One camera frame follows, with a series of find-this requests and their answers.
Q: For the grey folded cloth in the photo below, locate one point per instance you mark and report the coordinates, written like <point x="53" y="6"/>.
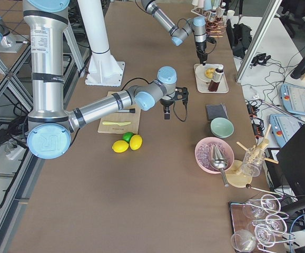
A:
<point x="216" y="111"/>

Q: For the lower yellow lemon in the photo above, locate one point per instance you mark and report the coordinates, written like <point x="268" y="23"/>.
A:
<point x="120" y="146"/>

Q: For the round wine glass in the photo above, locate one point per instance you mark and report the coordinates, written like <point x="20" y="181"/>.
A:
<point x="243" y="241"/>

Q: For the teach pendant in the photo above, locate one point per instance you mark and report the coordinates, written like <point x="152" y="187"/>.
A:
<point x="283" y="127"/>
<point x="293" y="98"/>

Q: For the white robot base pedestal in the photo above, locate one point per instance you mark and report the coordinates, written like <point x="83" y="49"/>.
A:
<point x="103" y="69"/>

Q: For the wine glass middle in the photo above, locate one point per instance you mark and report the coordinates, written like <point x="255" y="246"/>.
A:
<point x="273" y="222"/>

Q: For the copper wire bottle rack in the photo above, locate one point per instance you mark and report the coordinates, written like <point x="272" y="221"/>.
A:
<point x="215" y="29"/>

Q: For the lower teach pendant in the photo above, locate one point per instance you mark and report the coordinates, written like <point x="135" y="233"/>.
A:
<point x="283" y="127"/>

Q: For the dark sauce bottle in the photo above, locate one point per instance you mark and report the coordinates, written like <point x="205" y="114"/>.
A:
<point x="216" y="79"/>

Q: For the upper teach pendant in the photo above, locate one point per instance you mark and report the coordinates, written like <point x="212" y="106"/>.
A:
<point x="293" y="98"/>

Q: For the yellow lemon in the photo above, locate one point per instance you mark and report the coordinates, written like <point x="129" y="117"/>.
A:
<point x="120" y="146"/>
<point x="135" y="142"/>

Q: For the black monitor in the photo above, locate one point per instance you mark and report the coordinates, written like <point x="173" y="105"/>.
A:
<point x="291" y="159"/>

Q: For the cream rabbit tray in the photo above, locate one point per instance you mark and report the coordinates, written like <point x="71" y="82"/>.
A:
<point x="202" y="87"/>

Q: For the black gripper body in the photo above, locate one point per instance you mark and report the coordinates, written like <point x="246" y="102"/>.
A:
<point x="166" y="101"/>
<point x="200" y="47"/>

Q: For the yellow plastic knife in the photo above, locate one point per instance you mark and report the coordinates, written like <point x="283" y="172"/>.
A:
<point x="116" y="123"/>

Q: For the wooden cup stand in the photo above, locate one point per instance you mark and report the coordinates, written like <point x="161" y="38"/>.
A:
<point x="235" y="176"/>

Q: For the clear glass mug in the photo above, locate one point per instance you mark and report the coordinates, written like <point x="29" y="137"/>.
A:
<point x="252" y="162"/>

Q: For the wine glass upper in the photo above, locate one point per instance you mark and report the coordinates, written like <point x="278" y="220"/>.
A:
<point x="259" y="208"/>

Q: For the wine glass lower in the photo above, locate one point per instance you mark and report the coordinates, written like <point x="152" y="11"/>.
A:
<point x="266" y="237"/>

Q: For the steel ice scoop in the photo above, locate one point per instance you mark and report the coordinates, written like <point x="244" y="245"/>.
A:
<point x="219" y="162"/>

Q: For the braided donut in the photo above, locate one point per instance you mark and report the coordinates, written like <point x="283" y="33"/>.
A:
<point x="209" y="72"/>

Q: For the wine glass rack tray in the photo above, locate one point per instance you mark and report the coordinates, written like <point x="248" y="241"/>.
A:
<point x="240" y="221"/>

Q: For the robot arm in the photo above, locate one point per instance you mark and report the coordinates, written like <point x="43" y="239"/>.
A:
<point x="195" y="26"/>
<point x="49" y="124"/>

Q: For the green lime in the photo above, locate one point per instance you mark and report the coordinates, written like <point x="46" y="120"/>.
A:
<point x="127" y="136"/>

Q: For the upper yellow lemon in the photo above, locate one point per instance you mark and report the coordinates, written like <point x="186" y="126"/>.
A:
<point x="135" y="142"/>

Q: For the mint green bowl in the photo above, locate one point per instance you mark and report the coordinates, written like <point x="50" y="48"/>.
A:
<point x="222" y="128"/>

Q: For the steel cylindrical muddler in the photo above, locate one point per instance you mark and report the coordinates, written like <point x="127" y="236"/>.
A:
<point x="131" y="110"/>

